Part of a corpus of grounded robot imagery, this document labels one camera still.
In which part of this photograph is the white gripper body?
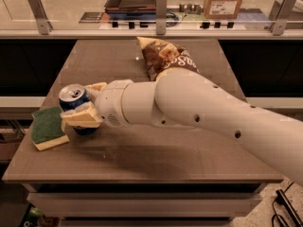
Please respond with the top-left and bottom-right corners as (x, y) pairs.
(95, 79), (165, 128)

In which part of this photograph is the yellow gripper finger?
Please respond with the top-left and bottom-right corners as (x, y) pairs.
(84, 82), (107, 96)
(61, 105), (102, 128)

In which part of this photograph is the blue pepsi can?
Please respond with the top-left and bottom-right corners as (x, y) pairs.
(59, 84), (97, 135)

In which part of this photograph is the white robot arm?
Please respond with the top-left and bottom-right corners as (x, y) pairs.
(59, 69), (303, 186)

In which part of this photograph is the green yellow sponge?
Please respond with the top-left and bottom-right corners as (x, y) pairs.
(31, 107), (69, 151)

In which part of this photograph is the brown chip bag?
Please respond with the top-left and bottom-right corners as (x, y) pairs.
(137, 37), (199, 81)

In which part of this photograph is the cardboard box with label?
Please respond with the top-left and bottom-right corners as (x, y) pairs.
(203, 0), (242, 19)

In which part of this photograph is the black power strip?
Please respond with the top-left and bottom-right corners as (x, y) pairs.
(276, 189), (303, 227)

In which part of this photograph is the left metal glass bracket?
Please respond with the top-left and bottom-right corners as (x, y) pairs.
(27, 0), (52, 35)

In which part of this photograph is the metal glass bracket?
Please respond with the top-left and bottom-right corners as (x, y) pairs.
(156, 0), (167, 35)
(27, 0), (52, 35)
(270, 0), (296, 36)

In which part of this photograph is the middle metal glass bracket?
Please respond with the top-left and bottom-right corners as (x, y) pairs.
(156, 0), (167, 35)

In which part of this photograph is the right metal glass bracket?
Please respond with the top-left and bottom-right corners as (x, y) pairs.
(270, 0), (296, 36)

